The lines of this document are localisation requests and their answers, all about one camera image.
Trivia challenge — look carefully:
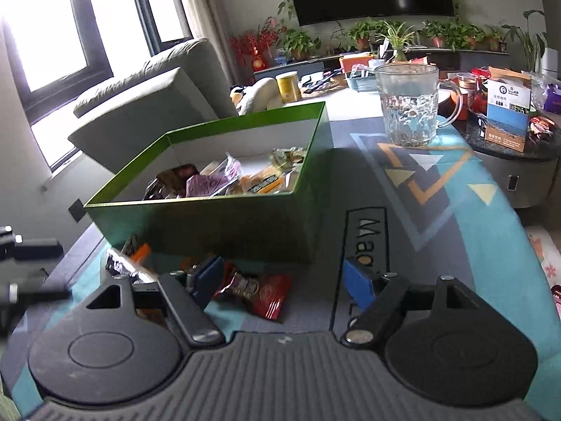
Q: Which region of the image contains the pink floral cushion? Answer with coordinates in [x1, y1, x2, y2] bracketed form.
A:
[525, 225, 561, 317]

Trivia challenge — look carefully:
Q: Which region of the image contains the purple snack packet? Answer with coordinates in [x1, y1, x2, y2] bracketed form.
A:
[186, 158, 243, 198]

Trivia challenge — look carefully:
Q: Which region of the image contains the patterned teal grey mat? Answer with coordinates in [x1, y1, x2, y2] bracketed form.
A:
[0, 130, 549, 421]

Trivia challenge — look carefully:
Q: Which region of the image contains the dark framed window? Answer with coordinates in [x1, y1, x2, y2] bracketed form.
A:
[0, 0, 194, 173]

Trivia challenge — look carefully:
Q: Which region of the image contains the silver foil snack packet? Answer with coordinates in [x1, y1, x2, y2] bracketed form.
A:
[104, 248, 159, 285]

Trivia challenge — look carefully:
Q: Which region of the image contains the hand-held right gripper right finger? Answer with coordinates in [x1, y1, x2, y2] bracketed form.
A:
[341, 258, 479, 345]

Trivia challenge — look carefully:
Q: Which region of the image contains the white plush toy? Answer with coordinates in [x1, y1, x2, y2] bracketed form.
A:
[230, 77, 282, 117]

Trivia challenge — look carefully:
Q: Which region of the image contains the blue plastic tray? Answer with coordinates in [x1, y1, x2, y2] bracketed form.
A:
[345, 67, 378, 93]

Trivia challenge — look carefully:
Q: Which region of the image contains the grey armchair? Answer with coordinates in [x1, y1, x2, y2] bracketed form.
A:
[67, 38, 240, 164]

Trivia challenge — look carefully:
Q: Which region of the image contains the green cardboard box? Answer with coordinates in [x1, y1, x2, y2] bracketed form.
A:
[83, 101, 334, 265]

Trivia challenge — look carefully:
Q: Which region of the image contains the blue and white paper box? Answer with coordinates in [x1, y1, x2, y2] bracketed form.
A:
[484, 66, 534, 154]

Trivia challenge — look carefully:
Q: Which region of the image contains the small red snack packet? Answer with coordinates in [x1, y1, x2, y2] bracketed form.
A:
[528, 116, 558, 142]

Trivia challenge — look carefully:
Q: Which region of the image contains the spider plant in vase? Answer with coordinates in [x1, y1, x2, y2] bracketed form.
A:
[376, 21, 418, 63]

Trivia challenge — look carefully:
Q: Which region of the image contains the beige curtain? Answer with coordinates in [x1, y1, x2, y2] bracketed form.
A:
[173, 0, 241, 94]

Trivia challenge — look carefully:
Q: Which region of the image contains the clear packet of brown dried fruit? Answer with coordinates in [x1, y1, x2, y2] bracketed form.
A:
[142, 163, 199, 201]

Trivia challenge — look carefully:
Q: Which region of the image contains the dark and orange snack packet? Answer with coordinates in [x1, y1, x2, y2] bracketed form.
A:
[120, 233, 153, 260]

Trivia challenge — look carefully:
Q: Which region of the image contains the tall plant in white pot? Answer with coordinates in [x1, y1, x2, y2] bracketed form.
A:
[501, 9, 560, 74]

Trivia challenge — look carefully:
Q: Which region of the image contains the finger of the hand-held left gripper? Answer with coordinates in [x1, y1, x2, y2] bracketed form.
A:
[0, 225, 65, 261]
[0, 268, 73, 316]

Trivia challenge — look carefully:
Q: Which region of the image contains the orange cardboard box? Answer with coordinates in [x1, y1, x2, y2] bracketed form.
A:
[339, 54, 378, 74]

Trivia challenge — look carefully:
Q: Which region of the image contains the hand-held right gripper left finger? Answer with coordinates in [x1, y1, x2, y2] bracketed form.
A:
[85, 256, 226, 346]

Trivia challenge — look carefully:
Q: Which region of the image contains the clear packet of yellow snacks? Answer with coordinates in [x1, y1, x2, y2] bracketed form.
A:
[269, 146, 308, 173]

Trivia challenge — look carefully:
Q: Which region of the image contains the yellow can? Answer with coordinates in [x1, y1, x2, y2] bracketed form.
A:
[275, 71, 303, 104]

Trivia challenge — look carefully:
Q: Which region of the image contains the red flower bunch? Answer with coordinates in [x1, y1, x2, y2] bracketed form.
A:
[230, 16, 282, 72]

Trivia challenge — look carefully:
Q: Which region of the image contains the clear glass mug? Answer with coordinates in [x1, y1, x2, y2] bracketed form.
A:
[375, 63, 464, 148]

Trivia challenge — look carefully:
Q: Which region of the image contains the potted green plant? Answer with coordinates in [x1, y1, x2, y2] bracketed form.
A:
[282, 28, 322, 61]
[348, 19, 383, 52]

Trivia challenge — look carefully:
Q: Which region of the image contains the clear plastic cup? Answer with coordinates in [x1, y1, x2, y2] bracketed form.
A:
[455, 72, 481, 98]

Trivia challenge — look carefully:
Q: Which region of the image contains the row of potted plants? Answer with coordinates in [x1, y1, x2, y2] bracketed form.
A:
[418, 19, 505, 52]

